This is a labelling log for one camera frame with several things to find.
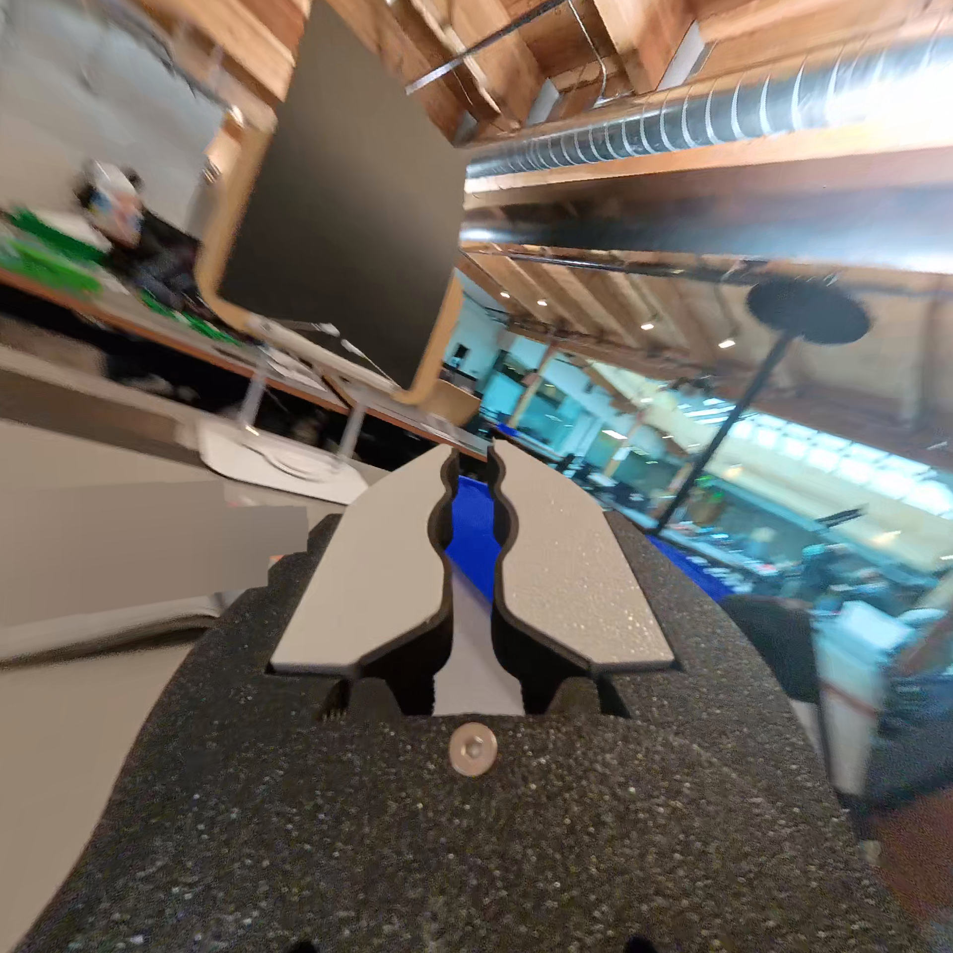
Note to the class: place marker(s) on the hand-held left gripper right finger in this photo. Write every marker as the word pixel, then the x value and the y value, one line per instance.
pixel 588 588

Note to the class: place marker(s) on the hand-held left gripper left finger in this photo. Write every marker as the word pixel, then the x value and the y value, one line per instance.
pixel 357 588

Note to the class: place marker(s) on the grey desk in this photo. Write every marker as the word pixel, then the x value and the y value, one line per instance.
pixel 45 744

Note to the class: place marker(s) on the wood-edged background table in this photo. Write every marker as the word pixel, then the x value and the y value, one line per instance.
pixel 439 435

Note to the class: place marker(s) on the black mesh chair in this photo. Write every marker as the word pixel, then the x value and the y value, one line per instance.
pixel 774 648

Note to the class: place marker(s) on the curved plywood board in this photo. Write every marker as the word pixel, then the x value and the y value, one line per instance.
pixel 450 402

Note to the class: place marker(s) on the toy brick instruction booklet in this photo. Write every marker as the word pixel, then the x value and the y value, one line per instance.
pixel 112 640

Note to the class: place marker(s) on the green toy brick foliage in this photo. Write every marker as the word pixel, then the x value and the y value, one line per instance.
pixel 201 324

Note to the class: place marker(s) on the black pole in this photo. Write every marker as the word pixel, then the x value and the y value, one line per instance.
pixel 808 309

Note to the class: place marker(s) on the dark ceiling pipe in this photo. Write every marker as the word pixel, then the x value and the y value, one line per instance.
pixel 707 231

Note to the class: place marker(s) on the monitor with white stand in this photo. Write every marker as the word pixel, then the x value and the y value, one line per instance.
pixel 342 186

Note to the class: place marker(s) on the green box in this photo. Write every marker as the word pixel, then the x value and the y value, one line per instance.
pixel 45 253

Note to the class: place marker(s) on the large spiral metal duct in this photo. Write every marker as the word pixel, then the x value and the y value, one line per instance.
pixel 707 112

